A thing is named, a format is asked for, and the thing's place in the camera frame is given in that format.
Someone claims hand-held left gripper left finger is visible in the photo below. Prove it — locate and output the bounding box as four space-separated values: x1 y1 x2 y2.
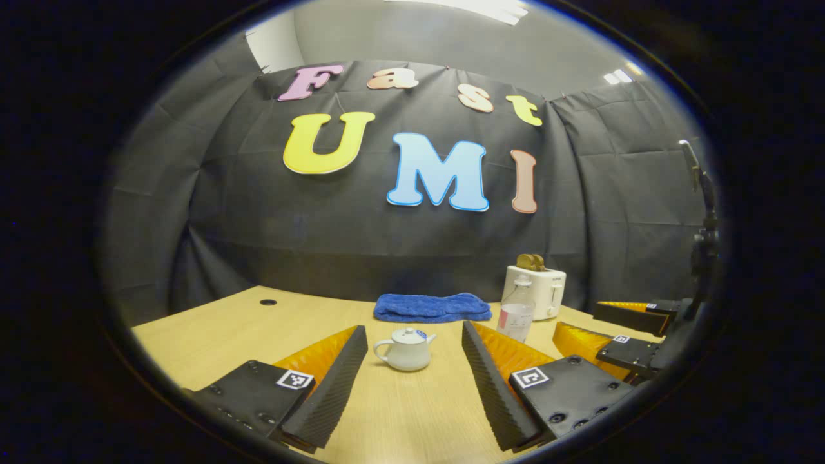
184 324 369 454

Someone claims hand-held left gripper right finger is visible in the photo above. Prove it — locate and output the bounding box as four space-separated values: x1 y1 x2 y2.
461 320 639 454

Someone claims clear plastic water bottle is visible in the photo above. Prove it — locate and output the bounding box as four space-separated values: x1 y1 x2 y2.
496 274 537 343

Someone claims white teacup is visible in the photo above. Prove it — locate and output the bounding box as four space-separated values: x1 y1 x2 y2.
373 327 438 372

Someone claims white toaster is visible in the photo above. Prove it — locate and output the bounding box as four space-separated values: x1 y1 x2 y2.
501 264 568 322

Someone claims blue towel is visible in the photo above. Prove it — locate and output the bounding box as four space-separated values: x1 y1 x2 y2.
373 293 493 324

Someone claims black backdrop cloth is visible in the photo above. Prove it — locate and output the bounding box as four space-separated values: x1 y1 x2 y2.
103 32 716 323

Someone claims long ceiling light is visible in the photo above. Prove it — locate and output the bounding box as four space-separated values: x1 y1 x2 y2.
387 0 530 26

